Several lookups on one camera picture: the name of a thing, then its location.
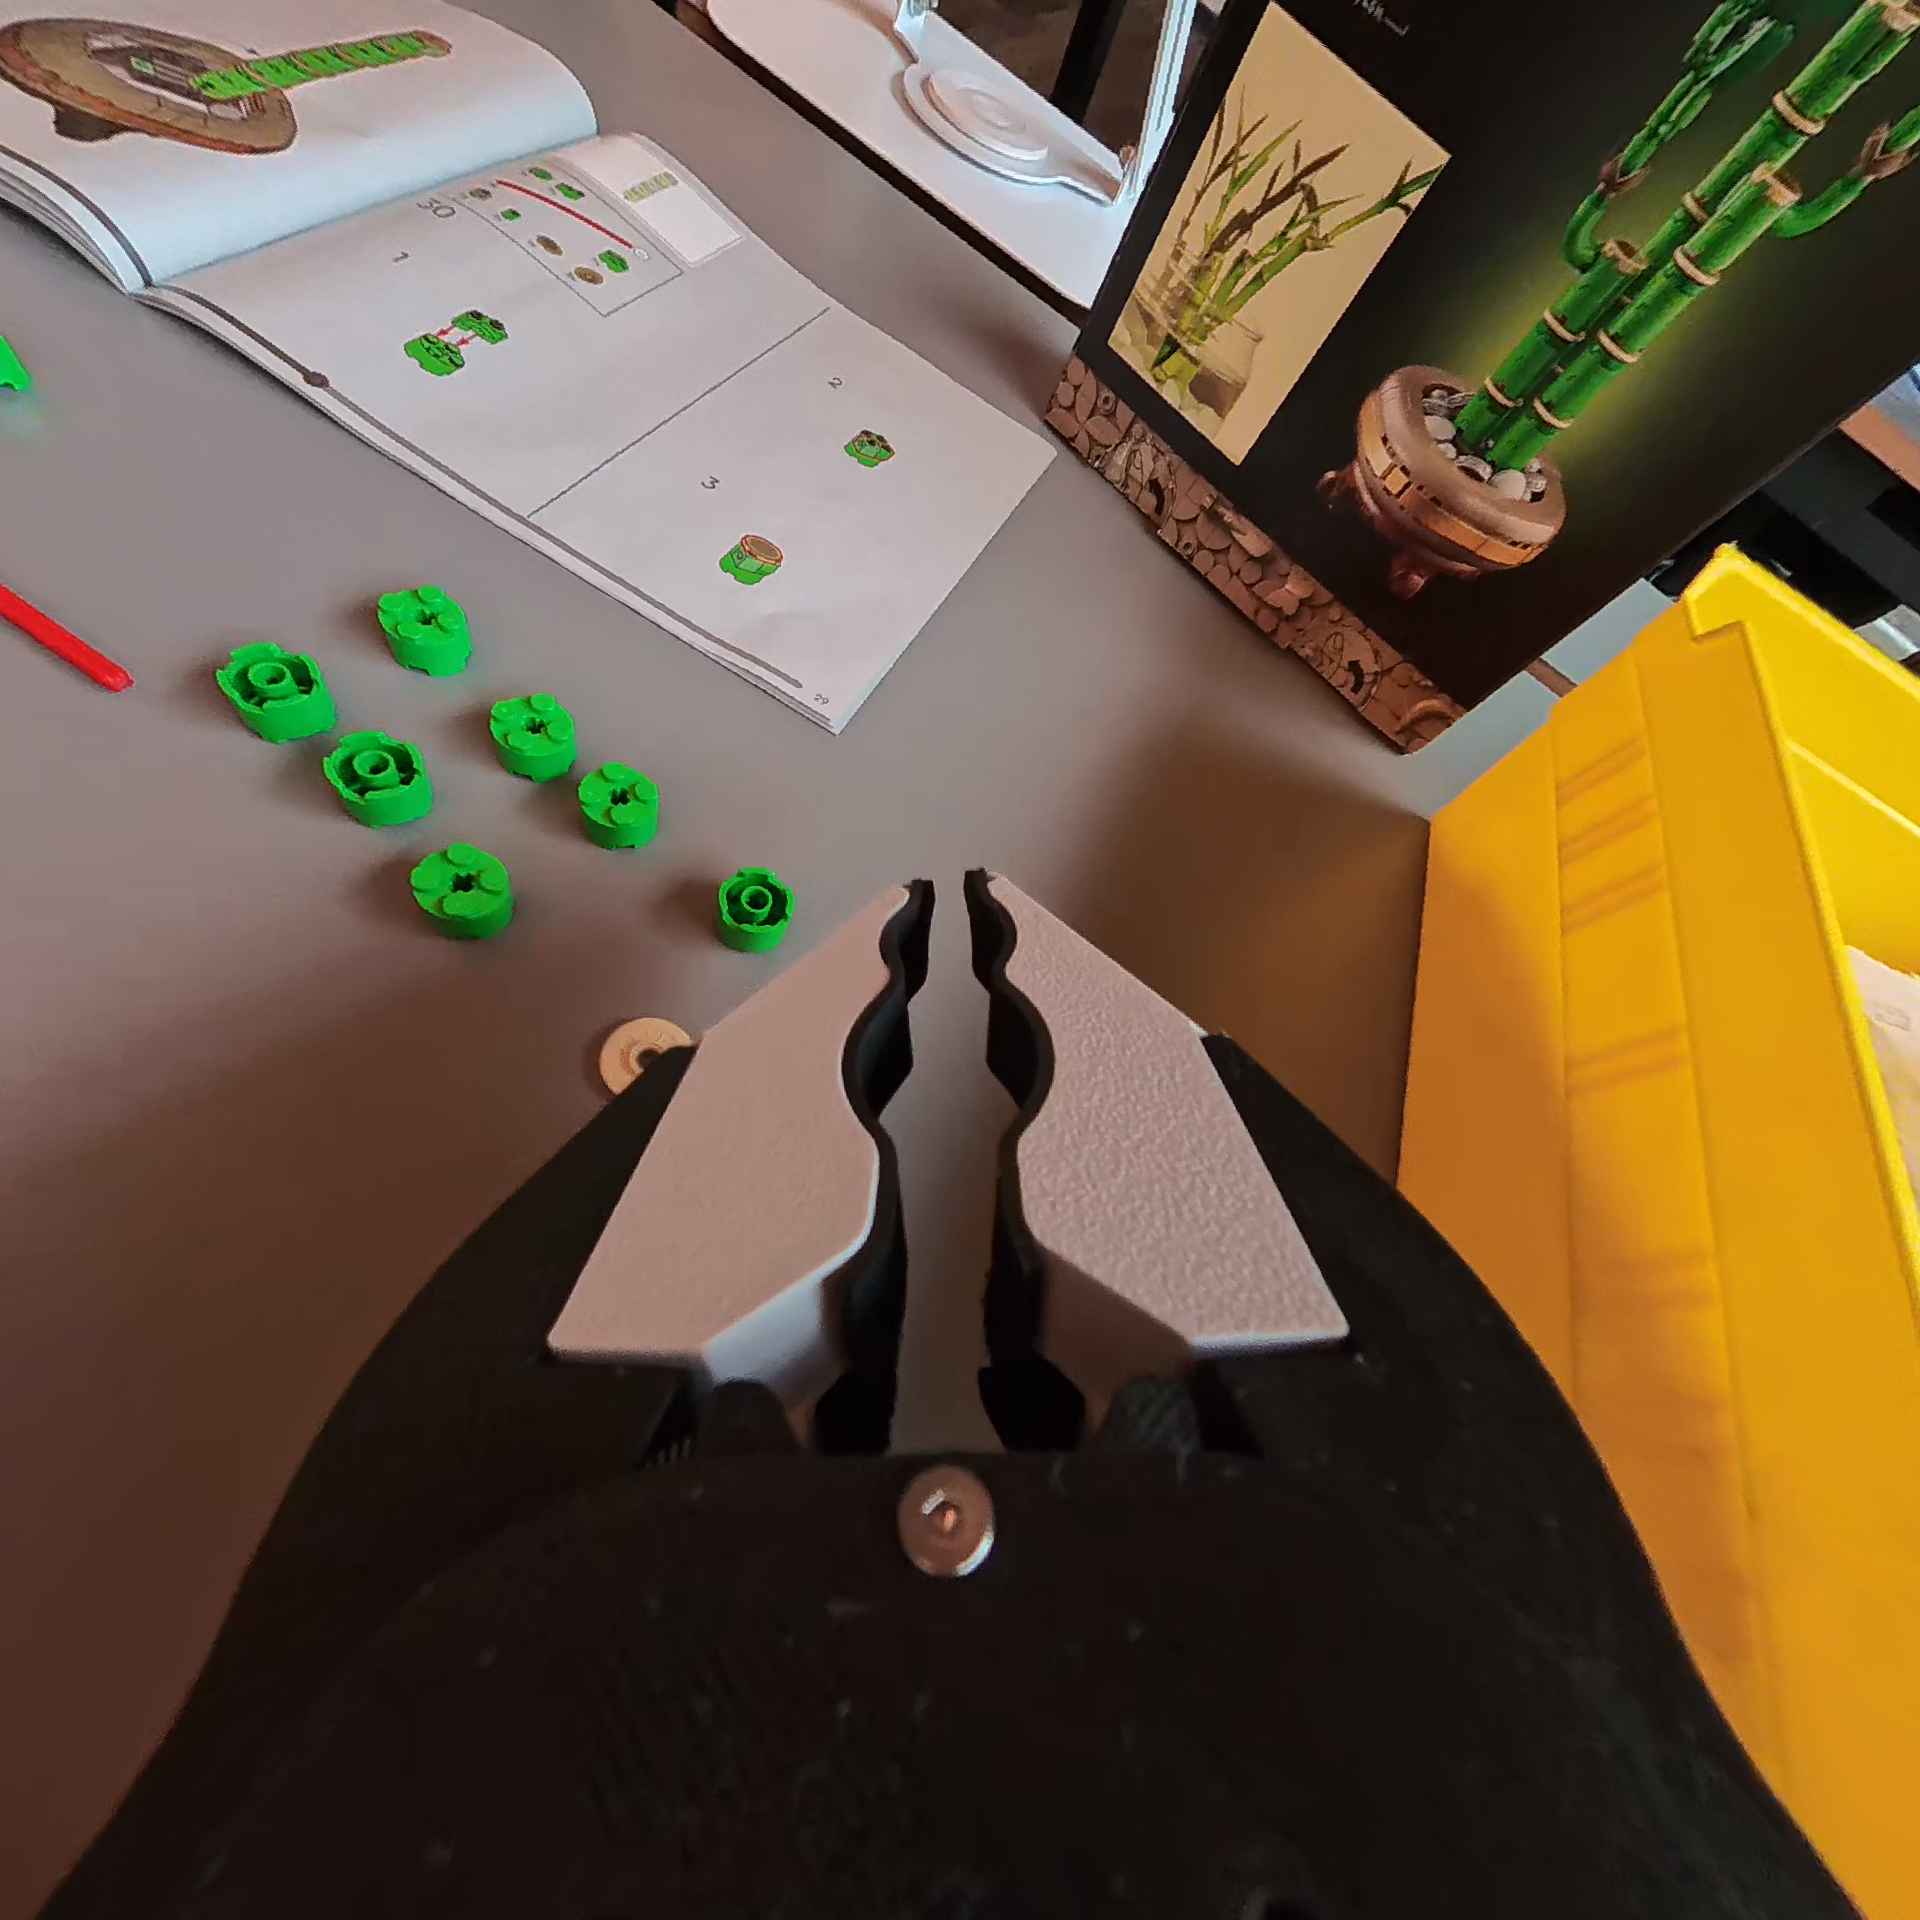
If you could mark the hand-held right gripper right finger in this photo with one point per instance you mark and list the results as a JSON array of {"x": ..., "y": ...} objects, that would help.
[{"x": 1184, "y": 1200}]

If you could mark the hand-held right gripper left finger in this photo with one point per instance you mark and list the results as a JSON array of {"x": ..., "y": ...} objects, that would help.
[{"x": 722, "y": 1200}]

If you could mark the tan round toy plate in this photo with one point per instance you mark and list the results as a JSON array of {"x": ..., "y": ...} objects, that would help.
[{"x": 638, "y": 1050}]

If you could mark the cluster of green round bricks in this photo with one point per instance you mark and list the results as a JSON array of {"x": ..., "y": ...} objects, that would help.
[{"x": 276, "y": 698}]

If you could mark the grey desk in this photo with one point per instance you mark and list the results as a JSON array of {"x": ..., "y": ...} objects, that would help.
[{"x": 1051, "y": 781}]

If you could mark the yellow plastic parts bin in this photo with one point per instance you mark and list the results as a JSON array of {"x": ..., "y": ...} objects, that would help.
[{"x": 1652, "y": 1200}]

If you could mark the white paper bags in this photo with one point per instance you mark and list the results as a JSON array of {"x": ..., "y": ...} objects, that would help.
[{"x": 1891, "y": 1050}]

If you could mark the building instruction booklet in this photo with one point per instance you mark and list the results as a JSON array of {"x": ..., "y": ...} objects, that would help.
[{"x": 676, "y": 452}]

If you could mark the thin red toy rod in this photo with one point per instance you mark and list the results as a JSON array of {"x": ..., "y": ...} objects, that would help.
[{"x": 67, "y": 647}]

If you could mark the small green toy clip piece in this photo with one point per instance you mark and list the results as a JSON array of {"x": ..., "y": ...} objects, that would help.
[{"x": 13, "y": 368}]

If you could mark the black toy set box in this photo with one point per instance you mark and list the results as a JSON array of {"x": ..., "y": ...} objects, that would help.
[{"x": 1501, "y": 90}]

